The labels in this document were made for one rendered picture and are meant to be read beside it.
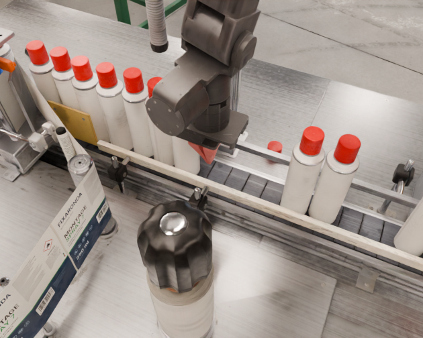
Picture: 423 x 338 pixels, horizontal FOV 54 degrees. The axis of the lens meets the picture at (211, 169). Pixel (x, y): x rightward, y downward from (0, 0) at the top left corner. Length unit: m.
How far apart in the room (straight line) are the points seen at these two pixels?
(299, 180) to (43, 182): 0.50
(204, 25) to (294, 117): 0.59
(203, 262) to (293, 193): 0.32
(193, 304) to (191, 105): 0.24
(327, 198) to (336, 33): 2.27
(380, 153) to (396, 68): 1.76
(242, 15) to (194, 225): 0.23
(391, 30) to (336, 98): 1.99
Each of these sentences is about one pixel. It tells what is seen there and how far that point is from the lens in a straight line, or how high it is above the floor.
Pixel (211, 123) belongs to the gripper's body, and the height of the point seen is 1.13.
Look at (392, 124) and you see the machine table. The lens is 1.10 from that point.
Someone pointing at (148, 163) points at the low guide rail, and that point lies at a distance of 0.83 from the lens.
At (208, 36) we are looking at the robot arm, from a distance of 0.49.
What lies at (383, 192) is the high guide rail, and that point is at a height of 0.96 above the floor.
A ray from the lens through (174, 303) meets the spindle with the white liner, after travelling 0.51.
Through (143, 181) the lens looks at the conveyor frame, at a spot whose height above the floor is 0.86.
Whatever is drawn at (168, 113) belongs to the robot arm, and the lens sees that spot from 0.50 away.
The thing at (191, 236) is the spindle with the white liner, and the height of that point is 1.18.
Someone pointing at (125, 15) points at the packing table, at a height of 0.33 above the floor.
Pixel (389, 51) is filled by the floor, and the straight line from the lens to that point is 2.87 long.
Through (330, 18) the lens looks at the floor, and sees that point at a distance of 3.07.
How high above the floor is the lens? 1.54
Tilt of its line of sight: 51 degrees down
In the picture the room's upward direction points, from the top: straight up
